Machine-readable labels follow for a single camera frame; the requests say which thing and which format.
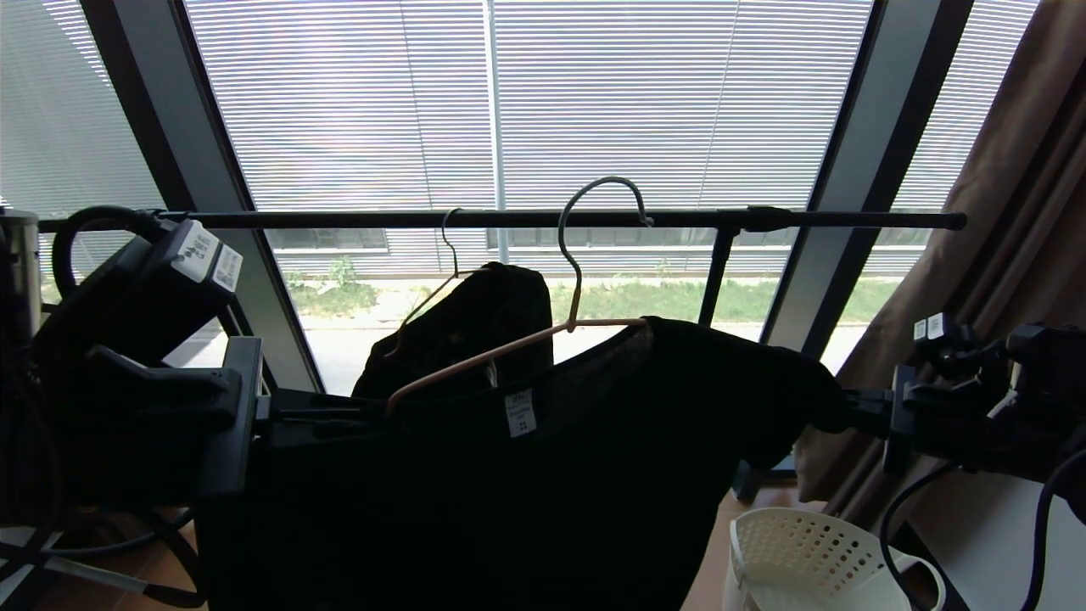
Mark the black clothes rack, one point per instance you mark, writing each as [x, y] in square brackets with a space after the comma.
[356, 219]

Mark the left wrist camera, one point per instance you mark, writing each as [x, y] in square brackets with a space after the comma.
[199, 255]

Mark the window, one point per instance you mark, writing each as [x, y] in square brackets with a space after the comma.
[339, 102]

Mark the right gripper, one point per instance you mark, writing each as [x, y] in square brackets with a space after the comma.
[959, 420]

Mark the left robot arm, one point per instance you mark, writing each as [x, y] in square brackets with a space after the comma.
[51, 424]

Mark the beige curtain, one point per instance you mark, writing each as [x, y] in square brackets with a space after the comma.
[1001, 212]

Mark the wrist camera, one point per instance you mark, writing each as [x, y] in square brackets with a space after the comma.
[199, 255]
[933, 327]

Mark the white laundry basket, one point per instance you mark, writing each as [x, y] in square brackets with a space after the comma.
[797, 552]

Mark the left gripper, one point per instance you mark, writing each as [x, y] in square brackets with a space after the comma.
[233, 424]

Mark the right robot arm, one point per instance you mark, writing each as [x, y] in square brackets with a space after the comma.
[1052, 382]

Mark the black pants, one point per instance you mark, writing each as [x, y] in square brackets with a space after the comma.
[475, 331]

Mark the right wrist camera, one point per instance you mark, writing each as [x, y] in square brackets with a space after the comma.
[933, 327]

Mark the black short-sleeved shirt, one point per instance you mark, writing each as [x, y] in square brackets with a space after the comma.
[594, 509]

